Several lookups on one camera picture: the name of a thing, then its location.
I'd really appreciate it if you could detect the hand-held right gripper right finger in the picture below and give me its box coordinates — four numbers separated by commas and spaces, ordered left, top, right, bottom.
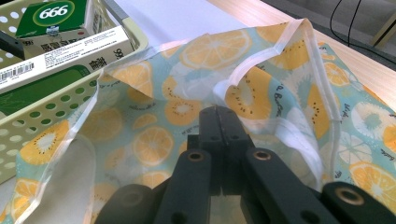
218, 105, 256, 197

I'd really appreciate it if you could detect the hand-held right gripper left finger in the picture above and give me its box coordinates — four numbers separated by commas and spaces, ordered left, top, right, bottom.
186, 105, 224, 197

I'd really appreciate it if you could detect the long green white medicine box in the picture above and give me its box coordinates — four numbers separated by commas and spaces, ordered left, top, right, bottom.
0, 25, 134, 120

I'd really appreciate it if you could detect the green and white medicine box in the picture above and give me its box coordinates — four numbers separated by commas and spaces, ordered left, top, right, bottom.
14, 0, 108, 60

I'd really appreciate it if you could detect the fruit print plastic bag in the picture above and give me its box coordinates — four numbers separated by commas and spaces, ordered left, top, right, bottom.
0, 18, 396, 224

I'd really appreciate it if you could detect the cream perforated plastic basket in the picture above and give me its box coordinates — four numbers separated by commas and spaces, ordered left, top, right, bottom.
0, 0, 149, 185

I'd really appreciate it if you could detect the pale wooden furniture leg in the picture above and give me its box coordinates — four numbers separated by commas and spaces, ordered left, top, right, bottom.
370, 12, 396, 48

